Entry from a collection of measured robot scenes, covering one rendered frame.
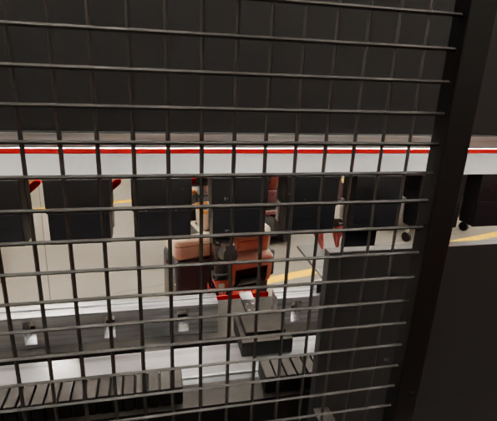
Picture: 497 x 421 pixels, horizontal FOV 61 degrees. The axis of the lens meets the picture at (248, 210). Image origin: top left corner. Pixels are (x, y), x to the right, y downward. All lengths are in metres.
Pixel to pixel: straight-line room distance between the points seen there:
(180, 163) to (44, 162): 0.31
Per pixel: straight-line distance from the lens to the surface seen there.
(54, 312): 1.27
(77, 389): 0.89
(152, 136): 0.84
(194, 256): 2.14
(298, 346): 1.06
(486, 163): 1.42
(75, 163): 1.08
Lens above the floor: 1.60
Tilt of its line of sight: 18 degrees down
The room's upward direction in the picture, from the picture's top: 2 degrees clockwise
